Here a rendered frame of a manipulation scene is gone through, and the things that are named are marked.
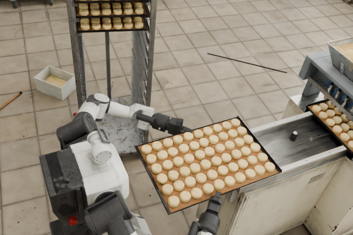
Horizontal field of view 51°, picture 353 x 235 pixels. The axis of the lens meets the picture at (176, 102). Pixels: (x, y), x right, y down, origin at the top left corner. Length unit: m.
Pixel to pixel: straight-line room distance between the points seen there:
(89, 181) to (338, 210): 1.64
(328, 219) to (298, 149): 0.61
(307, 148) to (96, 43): 2.76
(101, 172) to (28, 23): 3.45
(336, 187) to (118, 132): 1.64
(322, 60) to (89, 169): 1.51
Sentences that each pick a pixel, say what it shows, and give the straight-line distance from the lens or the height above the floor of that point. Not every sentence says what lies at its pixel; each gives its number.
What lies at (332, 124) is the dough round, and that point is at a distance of 2.37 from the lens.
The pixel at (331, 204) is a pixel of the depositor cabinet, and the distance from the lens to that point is 2.59.
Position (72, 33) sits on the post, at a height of 1.23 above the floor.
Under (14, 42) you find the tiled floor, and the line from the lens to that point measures 4.43.
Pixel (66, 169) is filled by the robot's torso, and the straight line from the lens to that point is 1.48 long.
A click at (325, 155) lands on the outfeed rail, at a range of 2.20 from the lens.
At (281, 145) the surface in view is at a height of 0.84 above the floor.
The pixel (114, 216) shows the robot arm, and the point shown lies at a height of 1.23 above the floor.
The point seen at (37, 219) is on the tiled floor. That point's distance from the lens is 2.85.
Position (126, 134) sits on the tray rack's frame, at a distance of 3.04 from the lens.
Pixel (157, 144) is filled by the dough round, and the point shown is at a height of 1.02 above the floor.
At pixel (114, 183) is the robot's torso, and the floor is 1.22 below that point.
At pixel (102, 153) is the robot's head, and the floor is 1.34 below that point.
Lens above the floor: 2.40
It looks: 42 degrees down
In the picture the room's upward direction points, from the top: 7 degrees clockwise
